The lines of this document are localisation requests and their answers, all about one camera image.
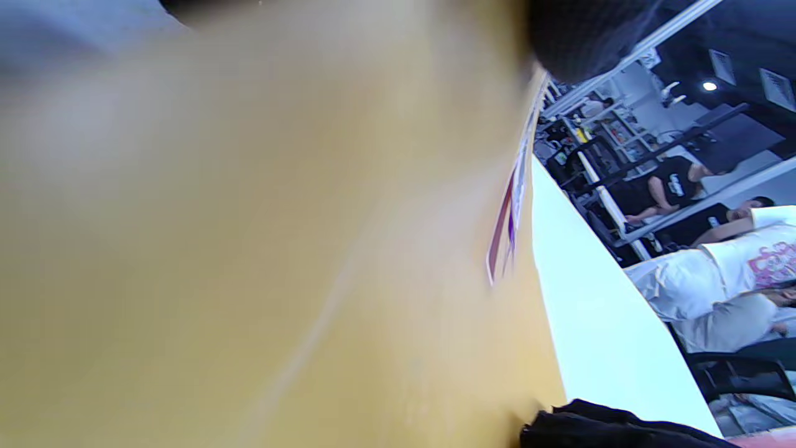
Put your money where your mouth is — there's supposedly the person's left hand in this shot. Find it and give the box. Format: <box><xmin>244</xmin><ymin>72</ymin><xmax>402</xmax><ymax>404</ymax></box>
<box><xmin>159</xmin><ymin>0</ymin><xmax>660</xmax><ymax>85</ymax></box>

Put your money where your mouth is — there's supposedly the person's right hand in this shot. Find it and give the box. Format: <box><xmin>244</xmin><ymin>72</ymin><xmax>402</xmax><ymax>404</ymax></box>
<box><xmin>519</xmin><ymin>398</ymin><xmax>741</xmax><ymax>448</ymax></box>

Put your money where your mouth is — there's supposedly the lavender sticky note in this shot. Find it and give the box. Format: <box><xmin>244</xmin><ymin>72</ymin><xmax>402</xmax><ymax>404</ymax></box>
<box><xmin>486</xmin><ymin>177</ymin><xmax>517</xmax><ymax>287</ymax></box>

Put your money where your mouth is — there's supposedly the orange L-shaped folder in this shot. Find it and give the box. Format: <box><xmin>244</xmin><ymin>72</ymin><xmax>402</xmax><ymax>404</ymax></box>
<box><xmin>0</xmin><ymin>0</ymin><xmax>568</xmax><ymax>448</ymax></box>

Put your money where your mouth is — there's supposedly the white metal shelving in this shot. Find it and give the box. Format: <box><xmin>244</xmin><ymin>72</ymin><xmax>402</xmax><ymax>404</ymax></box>
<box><xmin>541</xmin><ymin>81</ymin><xmax>663</xmax><ymax>187</ymax></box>

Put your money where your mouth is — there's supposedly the black mesh office chair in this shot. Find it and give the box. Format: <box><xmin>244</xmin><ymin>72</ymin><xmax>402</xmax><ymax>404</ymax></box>
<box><xmin>669</xmin><ymin>324</ymin><xmax>796</xmax><ymax>404</ymax></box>

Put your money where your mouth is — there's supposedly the white paper label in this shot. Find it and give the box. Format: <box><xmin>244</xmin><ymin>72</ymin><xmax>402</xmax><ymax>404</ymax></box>
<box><xmin>509</xmin><ymin>81</ymin><xmax>549</xmax><ymax>232</ymax></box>

